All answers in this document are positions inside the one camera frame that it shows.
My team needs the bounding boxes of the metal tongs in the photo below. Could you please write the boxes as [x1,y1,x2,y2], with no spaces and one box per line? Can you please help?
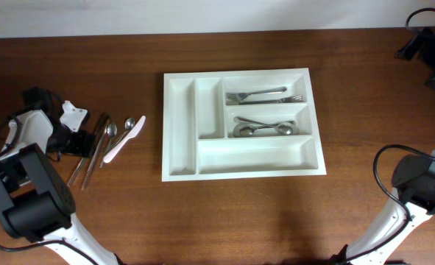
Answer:
[67,113,110,190]

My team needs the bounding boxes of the small metal teaspoon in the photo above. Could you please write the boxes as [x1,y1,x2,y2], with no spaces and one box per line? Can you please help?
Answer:
[104,118,135,154]
[99,121,118,168]

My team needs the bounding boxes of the metal fork crosswise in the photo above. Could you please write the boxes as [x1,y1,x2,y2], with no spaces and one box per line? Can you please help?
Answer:
[238,95,303,105]

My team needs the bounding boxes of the metal spoon bowl down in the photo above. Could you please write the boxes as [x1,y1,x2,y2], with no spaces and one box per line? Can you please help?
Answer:
[233,116,300,137]

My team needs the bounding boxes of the metal fork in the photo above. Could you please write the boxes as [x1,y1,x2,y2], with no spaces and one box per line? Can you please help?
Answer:
[225,87,287,102]

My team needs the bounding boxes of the large metal spoon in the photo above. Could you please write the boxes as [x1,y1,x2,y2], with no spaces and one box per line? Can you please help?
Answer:
[233,121,300,138]

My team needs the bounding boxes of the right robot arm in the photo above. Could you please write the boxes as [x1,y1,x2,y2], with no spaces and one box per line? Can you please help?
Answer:
[330,27,435,264]

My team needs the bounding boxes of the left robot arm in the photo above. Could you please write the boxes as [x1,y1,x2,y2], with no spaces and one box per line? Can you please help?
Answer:
[0,87,122,265]

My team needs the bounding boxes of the pink plastic knife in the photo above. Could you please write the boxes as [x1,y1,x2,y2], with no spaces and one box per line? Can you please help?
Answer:
[102,116,146,163]

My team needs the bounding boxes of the white plastic cutlery tray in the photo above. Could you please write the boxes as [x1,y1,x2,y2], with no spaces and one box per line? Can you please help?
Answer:
[162,68,327,182]

